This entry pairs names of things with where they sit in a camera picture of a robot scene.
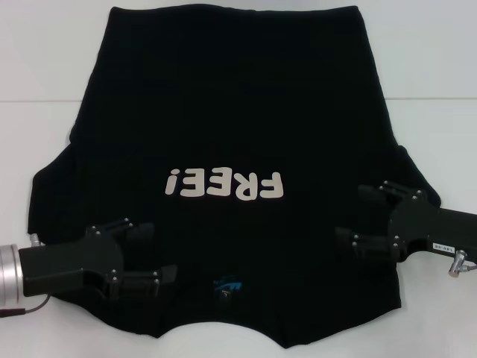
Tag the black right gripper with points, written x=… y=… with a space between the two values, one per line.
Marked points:
x=425 y=227

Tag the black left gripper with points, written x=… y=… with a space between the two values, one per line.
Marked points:
x=74 y=261

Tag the black shirt with FREE print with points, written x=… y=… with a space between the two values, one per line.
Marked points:
x=231 y=112

